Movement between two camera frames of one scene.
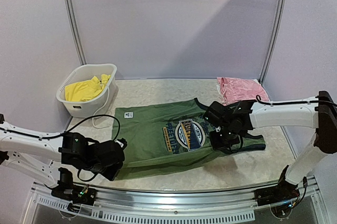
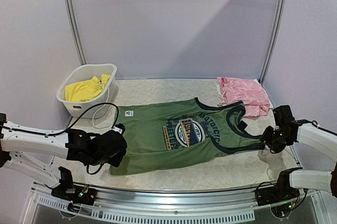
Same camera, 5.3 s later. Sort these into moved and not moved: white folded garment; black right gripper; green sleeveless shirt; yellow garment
Moved: black right gripper
Not moved: white folded garment; yellow garment; green sleeveless shirt
